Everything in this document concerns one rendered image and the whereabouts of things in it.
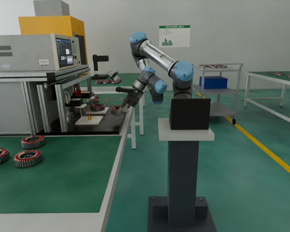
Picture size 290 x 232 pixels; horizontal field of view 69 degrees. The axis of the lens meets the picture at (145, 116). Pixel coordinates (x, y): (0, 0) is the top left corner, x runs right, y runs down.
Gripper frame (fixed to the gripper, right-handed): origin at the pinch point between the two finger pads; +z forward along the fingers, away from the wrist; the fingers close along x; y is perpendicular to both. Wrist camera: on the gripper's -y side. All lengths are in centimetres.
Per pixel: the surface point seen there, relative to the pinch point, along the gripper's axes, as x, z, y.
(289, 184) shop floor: 36, -19, 171
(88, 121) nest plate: -5.2, 15.5, -12.2
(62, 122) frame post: -19.8, 18.2, -23.7
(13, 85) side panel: -21, 14, -56
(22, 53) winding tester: -8, 0, -65
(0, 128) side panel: -21, 42, -52
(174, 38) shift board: 532, -114, 42
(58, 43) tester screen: -3, -16, -51
